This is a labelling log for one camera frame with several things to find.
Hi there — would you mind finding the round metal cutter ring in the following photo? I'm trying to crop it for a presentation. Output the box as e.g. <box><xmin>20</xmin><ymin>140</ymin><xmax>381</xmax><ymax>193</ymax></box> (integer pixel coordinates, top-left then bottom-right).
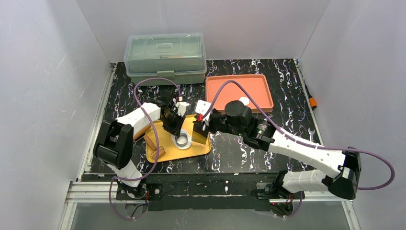
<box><xmin>175</xmin><ymin>134</ymin><xmax>189</xmax><ymax>148</ymax></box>

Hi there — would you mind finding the white dough ball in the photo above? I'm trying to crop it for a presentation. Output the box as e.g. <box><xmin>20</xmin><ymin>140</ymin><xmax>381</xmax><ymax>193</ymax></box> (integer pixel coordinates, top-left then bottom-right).
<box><xmin>171</xmin><ymin>129</ymin><xmax>192</xmax><ymax>150</ymax></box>

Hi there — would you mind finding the wooden dough roller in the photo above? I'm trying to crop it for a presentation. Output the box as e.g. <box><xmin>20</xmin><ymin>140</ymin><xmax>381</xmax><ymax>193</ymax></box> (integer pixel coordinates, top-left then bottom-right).
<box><xmin>133</xmin><ymin>125</ymin><xmax>166</xmax><ymax>159</ymax></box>

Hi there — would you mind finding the metal scraper orange handle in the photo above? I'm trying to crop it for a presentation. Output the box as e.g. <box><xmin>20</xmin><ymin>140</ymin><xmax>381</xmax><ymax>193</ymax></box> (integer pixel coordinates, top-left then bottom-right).
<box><xmin>192</xmin><ymin>127</ymin><xmax>209</xmax><ymax>145</ymax></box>

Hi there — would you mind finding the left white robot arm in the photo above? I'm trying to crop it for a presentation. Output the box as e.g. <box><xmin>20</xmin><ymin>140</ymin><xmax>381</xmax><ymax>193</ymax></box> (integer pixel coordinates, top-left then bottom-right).
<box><xmin>93</xmin><ymin>93</ymin><xmax>190</xmax><ymax>188</ymax></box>

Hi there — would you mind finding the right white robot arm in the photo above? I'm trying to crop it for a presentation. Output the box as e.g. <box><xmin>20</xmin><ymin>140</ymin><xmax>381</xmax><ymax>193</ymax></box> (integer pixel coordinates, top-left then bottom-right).
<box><xmin>192</xmin><ymin>100</ymin><xmax>361</xmax><ymax>200</ymax></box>

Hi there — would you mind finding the yellow plastic tray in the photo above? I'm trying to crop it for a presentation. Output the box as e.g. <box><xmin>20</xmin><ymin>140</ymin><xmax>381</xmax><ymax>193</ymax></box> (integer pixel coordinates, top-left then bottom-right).
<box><xmin>154</xmin><ymin>115</ymin><xmax>212</xmax><ymax>162</ymax></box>

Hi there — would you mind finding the flat round white wrapper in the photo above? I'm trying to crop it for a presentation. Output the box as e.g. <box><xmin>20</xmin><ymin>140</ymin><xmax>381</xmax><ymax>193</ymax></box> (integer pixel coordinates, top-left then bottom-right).
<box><xmin>239</xmin><ymin>96</ymin><xmax>250</xmax><ymax>106</ymax></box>

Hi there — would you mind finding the orange-red plastic tray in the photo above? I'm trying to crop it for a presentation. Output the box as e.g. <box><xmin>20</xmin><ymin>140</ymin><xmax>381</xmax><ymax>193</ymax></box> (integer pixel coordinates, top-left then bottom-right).
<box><xmin>205</xmin><ymin>74</ymin><xmax>274</xmax><ymax>113</ymax></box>

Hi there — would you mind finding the green plastic storage box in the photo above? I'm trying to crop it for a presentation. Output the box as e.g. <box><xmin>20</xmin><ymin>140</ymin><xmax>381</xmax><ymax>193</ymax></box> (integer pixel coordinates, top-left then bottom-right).
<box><xmin>124</xmin><ymin>33</ymin><xmax>207</xmax><ymax>85</ymax></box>

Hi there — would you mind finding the small metal wrench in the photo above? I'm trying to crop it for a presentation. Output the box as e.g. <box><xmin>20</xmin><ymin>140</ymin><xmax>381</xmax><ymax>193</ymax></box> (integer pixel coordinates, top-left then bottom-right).
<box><xmin>307</xmin><ymin>128</ymin><xmax>316</xmax><ymax>143</ymax></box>

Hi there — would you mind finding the orange black screwdriver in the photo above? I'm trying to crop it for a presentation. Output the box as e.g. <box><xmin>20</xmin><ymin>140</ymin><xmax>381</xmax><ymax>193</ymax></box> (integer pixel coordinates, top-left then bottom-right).
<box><xmin>302</xmin><ymin>77</ymin><xmax>317</xmax><ymax>110</ymax></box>

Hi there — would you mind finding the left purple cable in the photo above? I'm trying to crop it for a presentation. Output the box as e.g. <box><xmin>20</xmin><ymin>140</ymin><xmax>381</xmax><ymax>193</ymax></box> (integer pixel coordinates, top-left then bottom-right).
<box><xmin>108</xmin><ymin>77</ymin><xmax>182</xmax><ymax>221</ymax></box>

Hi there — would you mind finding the aluminium front frame rail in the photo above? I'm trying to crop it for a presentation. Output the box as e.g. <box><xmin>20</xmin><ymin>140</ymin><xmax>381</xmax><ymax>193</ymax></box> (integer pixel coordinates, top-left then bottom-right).
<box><xmin>59</xmin><ymin>180</ymin><xmax>360</xmax><ymax>230</ymax></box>

